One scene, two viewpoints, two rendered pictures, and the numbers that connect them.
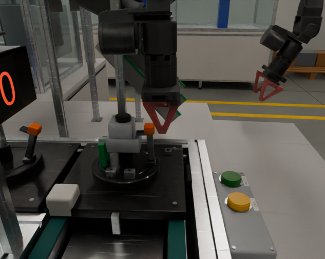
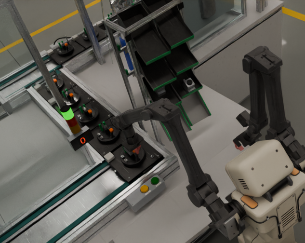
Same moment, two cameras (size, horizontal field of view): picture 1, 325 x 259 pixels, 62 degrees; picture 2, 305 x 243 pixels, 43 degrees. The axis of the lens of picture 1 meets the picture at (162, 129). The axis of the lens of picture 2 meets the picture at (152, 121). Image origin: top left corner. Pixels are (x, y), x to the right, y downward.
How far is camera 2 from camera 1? 1.79 m
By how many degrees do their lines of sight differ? 53
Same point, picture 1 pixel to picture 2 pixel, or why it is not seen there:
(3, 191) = (88, 154)
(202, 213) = (133, 185)
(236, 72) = not seen: outside the picture
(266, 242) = (134, 202)
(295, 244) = (164, 214)
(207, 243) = (123, 193)
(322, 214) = (189, 214)
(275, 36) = (240, 120)
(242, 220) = (138, 194)
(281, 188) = not seen: hidden behind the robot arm
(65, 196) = (107, 158)
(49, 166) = (117, 141)
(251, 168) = not seen: hidden behind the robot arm
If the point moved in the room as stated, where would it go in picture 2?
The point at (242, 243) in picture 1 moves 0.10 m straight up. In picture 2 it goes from (129, 198) to (124, 187)
